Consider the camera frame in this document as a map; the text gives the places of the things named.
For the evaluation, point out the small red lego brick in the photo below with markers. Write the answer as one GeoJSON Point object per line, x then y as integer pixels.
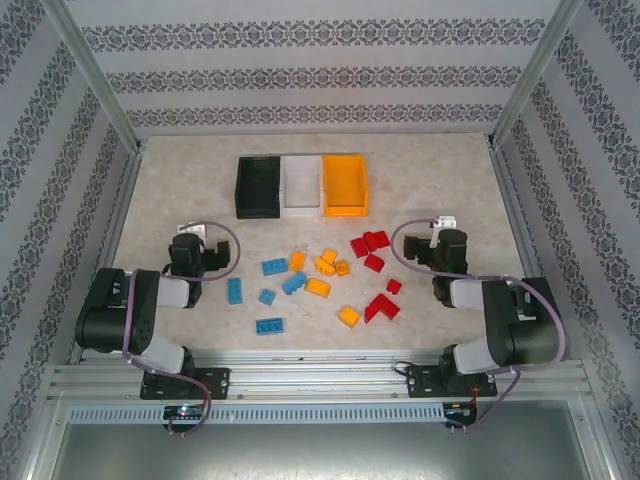
{"type": "Point", "coordinates": [393, 285]}

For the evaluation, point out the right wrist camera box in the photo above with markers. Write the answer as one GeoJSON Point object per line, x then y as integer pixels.
{"type": "Point", "coordinates": [446, 221]}

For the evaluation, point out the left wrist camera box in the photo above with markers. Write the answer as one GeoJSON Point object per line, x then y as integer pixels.
{"type": "Point", "coordinates": [194, 230]}

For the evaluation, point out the rounded yellow lego brick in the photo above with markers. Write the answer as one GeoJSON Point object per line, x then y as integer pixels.
{"type": "Point", "coordinates": [318, 287]}

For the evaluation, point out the wide aluminium base rail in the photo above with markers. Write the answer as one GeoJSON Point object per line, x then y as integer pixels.
{"type": "Point", "coordinates": [320, 375]}

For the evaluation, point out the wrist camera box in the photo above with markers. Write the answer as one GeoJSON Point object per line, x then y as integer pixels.
{"type": "Point", "coordinates": [446, 221]}
{"type": "Point", "coordinates": [194, 230]}

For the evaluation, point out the blue lego brick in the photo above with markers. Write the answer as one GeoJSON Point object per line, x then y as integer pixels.
{"type": "Point", "coordinates": [294, 283]}
{"type": "Point", "coordinates": [234, 291]}
{"type": "Point", "coordinates": [267, 297]}
{"type": "Point", "coordinates": [274, 266]}
{"type": "Point", "coordinates": [270, 326]}

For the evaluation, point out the grey metal sheet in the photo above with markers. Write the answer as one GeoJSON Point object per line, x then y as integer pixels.
{"type": "Point", "coordinates": [320, 450]}

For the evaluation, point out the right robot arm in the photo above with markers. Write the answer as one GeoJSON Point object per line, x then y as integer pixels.
{"type": "Point", "coordinates": [520, 330]}

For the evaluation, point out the yellow plastic bin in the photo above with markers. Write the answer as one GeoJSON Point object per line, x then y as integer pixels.
{"type": "Point", "coordinates": [345, 185]}

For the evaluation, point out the white plastic bin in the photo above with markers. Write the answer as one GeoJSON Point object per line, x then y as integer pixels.
{"type": "Point", "coordinates": [301, 187]}

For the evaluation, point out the aluminium frame post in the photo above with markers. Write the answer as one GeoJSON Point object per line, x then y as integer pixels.
{"type": "Point", "coordinates": [531, 75]}
{"type": "Point", "coordinates": [91, 75]}

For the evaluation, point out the black plastic bin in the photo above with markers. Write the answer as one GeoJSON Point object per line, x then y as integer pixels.
{"type": "Point", "coordinates": [257, 187]}

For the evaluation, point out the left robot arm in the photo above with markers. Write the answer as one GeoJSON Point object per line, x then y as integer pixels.
{"type": "Point", "coordinates": [107, 320]}

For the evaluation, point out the aluminium side rail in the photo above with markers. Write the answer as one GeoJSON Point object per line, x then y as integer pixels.
{"type": "Point", "coordinates": [114, 225]}
{"type": "Point", "coordinates": [511, 200]}

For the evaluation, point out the small controller board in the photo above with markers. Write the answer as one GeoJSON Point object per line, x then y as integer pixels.
{"type": "Point", "coordinates": [457, 411]}
{"type": "Point", "coordinates": [185, 411]}

